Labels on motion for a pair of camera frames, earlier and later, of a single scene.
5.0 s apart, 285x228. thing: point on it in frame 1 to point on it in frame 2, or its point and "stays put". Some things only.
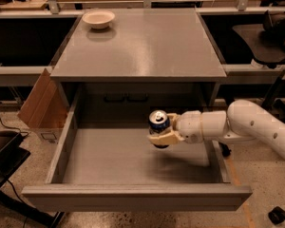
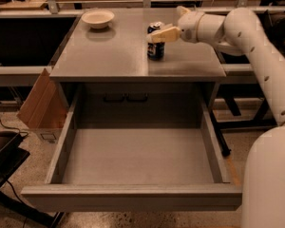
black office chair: [272, 42] stays put
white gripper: [189, 125] to [189, 25]
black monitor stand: [6, 158] stays put
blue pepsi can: [159, 123] to [156, 50]
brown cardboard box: [47, 106] stays put
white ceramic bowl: [98, 19] stays put
